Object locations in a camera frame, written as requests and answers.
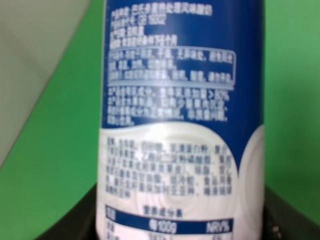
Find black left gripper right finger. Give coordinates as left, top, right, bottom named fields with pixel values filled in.
left=263, top=187, right=320, bottom=240

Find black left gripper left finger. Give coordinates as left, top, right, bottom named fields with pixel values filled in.
left=37, top=185, right=98, bottom=240

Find blue white yogurt bottle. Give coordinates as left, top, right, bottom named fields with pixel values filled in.
left=95, top=0, right=265, bottom=240

